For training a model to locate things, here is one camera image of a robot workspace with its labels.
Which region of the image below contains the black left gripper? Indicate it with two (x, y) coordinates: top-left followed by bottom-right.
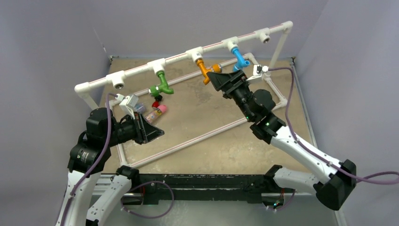
(104, 111), (164, 146)

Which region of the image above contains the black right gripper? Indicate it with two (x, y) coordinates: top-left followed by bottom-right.
(207, 69), (255, 121)

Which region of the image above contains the orange water faucet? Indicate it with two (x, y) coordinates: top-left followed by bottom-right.
(195, 58), (222, 85)

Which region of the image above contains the white PVC pipe frame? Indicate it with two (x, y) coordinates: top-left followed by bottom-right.
(74, 21), (294, 169)

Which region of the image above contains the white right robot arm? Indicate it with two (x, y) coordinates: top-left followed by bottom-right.
(207, 70), (357, 211)

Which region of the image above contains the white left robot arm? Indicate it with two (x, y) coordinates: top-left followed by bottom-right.
(56, 107), (164, 226)

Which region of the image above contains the blue water faucet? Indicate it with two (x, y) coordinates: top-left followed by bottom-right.
(231, 47), (250, 72)

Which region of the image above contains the green water faucet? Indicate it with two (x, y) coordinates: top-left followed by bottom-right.
(148, 71), (174, 97)

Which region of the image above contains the pink capped colourful bottle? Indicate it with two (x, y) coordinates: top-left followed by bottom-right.
(145, 105), (168, 124)

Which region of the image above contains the clear plastic cup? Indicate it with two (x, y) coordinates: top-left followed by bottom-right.
(133, 103), (147, 114)

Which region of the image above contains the red and black faucet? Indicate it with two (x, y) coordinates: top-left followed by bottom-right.
(152, 95), (163, 109)

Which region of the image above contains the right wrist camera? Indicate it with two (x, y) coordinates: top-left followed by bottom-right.
(247, 64), (269, 84)

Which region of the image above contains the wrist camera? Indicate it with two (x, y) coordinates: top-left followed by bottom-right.
(247, 64), (269, 84)
(116, 94), (139, 119)

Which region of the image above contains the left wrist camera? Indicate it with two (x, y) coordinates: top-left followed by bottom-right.
(116, 94), (139, 119)

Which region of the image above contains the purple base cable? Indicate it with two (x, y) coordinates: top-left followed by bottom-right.
(120, 181), (175, 219)

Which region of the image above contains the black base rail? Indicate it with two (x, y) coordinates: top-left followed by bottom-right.
(128, 174), (291, 208)

